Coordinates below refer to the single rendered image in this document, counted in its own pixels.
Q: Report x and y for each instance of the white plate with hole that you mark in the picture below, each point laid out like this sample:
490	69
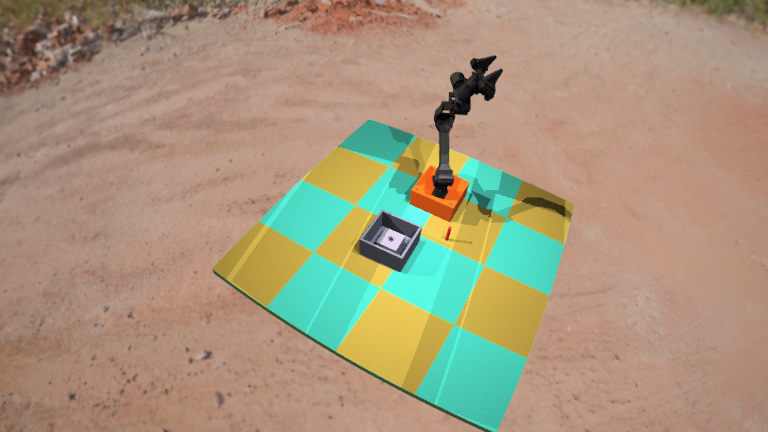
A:
391	240

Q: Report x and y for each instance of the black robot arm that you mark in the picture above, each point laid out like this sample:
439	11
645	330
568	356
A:
444	122

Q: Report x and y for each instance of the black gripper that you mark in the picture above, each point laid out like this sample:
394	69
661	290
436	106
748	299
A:
477	81

